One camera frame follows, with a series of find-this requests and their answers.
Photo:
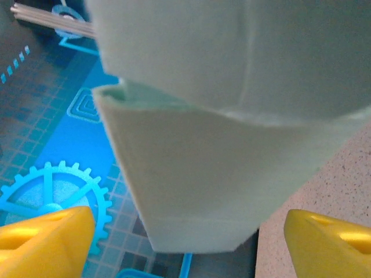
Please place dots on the light green paper box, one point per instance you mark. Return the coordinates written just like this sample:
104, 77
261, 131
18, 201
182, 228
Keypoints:
203, 173

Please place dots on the aluminium right frame post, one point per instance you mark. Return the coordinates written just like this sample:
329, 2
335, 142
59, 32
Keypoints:
58, 24

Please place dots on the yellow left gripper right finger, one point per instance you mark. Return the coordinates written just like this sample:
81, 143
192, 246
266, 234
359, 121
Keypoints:
333, 252

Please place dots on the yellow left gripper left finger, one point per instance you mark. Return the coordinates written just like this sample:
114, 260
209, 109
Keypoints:
43, 249

